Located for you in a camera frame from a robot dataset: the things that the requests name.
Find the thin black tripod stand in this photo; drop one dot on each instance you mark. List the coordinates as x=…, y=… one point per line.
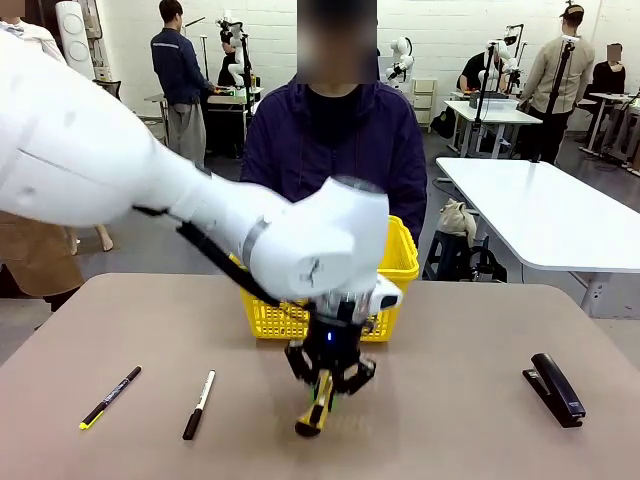
x=482, y=97

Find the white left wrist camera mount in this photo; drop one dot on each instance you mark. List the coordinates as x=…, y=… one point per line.
x=390, y=297

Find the black highlighter pen yellow tip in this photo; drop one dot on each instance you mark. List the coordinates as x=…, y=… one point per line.
x=110, y=397

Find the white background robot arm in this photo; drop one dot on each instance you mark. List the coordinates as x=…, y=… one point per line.
x=400, y=57
x=507, y=62
x=232, y=50

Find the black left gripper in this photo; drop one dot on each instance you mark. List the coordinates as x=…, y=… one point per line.
x=334, y=345

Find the white standing air conditioner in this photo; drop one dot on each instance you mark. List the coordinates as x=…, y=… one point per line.
x=72, y=35

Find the black stapler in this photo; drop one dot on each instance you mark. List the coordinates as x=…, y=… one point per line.
x=555, y=390

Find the large white table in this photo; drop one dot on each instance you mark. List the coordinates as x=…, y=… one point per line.
x=540, y=215

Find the tall black tripod stand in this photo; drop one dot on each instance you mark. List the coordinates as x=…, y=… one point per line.
x=552, y=100

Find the white marker pen black cap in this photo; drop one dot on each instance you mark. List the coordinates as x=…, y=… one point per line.
x=199, y=405

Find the beige cloth bag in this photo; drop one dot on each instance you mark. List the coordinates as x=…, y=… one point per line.
x=457, y=220

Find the yellow utility knife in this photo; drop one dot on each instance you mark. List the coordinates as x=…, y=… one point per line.
x=315, y=415

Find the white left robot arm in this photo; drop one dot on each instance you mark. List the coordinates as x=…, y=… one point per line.
x=150, y=185

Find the yellow plastic shopping basket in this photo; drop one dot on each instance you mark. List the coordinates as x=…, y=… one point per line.
x=400, y=260

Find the man in beige jacket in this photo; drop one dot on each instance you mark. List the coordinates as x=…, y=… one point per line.
x=562, y=75

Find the black office chair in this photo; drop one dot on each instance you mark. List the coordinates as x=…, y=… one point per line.
x=110, y=87

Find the dark background workbench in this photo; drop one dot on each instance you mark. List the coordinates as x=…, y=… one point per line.
x=225, y=115

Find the mannequin with brown apron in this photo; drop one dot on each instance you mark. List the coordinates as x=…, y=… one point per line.
x=35, y=260

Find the bent person in black shirt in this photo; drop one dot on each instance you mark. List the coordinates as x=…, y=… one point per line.
x=472, y=72

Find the seated person in black top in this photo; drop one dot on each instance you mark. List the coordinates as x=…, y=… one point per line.
x=609, y=75

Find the white background work table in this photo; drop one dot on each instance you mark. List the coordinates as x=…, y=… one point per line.
x=500, y=112

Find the white drawer cabinet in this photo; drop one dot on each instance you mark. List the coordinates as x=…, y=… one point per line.
x=424, y=102

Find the person in purple jacket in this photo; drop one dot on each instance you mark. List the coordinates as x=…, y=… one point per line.
x=340, y=150

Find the man in navy jacket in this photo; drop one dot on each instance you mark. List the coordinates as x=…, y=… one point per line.
x=180, y=65

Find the black stool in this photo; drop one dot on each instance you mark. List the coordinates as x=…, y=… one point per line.
x=445, y=255

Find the black backpack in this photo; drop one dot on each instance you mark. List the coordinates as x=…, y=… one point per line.
x=444, y=124

